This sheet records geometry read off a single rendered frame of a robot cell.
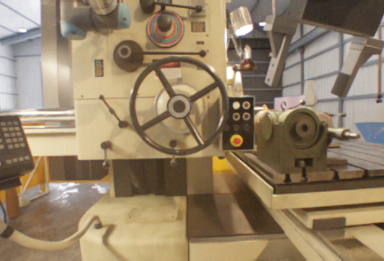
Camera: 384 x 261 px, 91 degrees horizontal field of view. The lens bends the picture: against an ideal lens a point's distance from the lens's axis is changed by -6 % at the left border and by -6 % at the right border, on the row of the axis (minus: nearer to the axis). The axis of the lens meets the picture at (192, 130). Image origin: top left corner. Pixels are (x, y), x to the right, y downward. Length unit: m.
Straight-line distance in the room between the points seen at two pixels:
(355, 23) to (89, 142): 1.06
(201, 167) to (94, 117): 0.97
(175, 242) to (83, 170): 1.04
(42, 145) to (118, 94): 0.73
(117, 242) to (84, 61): 0.97
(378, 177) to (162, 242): 1.15
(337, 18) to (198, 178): 1.53
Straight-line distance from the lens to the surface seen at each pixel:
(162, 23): 0.99
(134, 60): 1.04
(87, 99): 1.11
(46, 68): 2.06
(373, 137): 7.04
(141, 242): 1.28
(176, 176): 1.73
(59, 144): 1.53
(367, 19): 0.41
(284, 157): 1.01
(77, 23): 0.77
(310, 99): 7.00
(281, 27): 0.34
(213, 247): 1.28
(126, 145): 1.05
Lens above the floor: 1.28
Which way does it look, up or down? 4 degrees down
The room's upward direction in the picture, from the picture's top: 1 degrees counter-clockwise
